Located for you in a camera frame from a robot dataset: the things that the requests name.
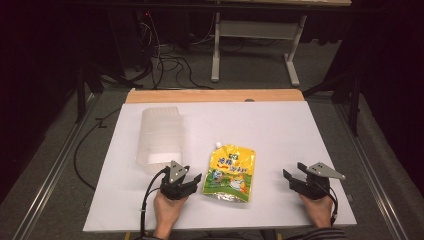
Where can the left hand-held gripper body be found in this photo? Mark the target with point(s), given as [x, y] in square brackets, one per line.
[175, 188]

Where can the yellow spouted food pouch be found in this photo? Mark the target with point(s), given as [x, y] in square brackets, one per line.
[230, 173]

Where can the metal floor rail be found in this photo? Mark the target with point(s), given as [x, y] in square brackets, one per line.
[370, 166]
[50, 180]

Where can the wooden table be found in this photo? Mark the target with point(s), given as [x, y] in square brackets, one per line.
[213, 95]

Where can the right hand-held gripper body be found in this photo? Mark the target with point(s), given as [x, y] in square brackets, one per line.
[313, 186]

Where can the clear plastic container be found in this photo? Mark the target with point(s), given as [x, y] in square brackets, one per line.
[160, 140]

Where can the white metal desk frame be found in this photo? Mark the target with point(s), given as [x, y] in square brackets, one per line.
[256, 30]

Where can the dark computer tower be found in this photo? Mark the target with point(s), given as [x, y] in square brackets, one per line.
[144, 36]

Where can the black metal stand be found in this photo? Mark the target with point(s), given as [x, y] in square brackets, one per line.
[350, 93]
[86, 80]

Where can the person's right hand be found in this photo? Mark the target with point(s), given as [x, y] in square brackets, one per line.
[318, 211]

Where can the white table mat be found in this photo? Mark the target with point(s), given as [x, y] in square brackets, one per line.
[266, 133]

